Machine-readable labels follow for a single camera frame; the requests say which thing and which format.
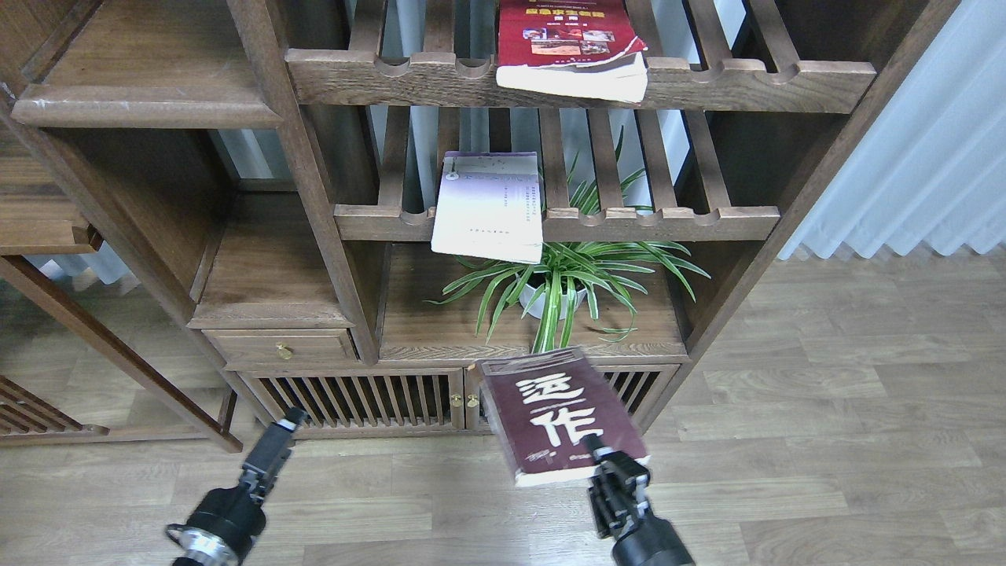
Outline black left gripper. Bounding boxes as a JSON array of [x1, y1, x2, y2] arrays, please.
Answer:
[[165, 407, 309, 565]]

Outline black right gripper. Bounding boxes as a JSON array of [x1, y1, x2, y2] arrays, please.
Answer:
[[582, 435, 695, 565]]

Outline maroon book white characters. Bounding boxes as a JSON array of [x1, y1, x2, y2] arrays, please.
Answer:
[[475, 347, 650, 487]]

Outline red paperback book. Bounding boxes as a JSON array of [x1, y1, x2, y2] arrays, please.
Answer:
[[496, 1, 649, 104]]

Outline white plant pot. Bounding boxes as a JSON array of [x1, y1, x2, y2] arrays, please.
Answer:
[[519, 282, 588, 320]]

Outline wooden side rack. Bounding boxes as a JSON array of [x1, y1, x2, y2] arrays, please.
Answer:
[[0, 126, 244, 454]]

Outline green spider plant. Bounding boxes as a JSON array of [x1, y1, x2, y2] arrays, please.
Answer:
[[428, 126, 712, 355]]

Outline dark wooden bookshelf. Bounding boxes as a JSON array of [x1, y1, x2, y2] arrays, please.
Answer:
[[2, 1, 959, 437]]

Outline white purple book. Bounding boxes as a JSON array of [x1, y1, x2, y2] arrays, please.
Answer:
[[431, 151, 543, 264]]

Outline white pleated curtain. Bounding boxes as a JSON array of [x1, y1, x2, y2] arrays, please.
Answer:
[[777, 1, 1005, 260]]

